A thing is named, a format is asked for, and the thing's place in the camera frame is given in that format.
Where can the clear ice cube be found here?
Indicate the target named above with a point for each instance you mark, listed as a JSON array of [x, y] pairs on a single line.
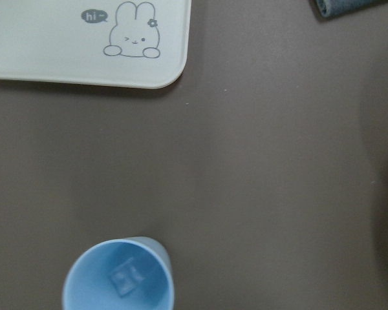
[[126, 277]]

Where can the cream rabbit tray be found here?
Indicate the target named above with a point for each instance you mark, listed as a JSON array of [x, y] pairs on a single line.
[[135, 44]]

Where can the light blue plastic cup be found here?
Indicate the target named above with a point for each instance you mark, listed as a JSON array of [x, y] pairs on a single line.
[[87, 284]]

